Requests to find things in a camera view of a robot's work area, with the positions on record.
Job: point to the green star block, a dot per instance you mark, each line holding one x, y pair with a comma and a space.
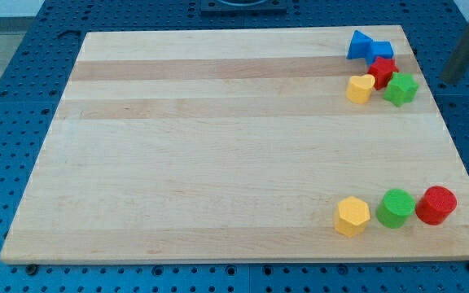
401, 89

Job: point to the red star block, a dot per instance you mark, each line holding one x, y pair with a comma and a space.
382, 69

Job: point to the blue cube block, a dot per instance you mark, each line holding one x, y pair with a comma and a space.
378, 49

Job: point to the blue triangle block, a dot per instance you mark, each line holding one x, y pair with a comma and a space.
359, 45

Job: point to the yellow heart block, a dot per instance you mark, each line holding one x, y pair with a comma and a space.
360, 88

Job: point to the red cylinder block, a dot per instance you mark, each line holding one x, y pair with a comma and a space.
436, 205

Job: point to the green cylinder block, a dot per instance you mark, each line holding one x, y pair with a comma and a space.
395, 208

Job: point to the yellow hexagon block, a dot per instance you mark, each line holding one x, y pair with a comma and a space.
351, 216

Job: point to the wooden board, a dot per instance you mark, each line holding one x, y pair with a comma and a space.
233, 146

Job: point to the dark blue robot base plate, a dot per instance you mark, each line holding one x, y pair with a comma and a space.
209, 7

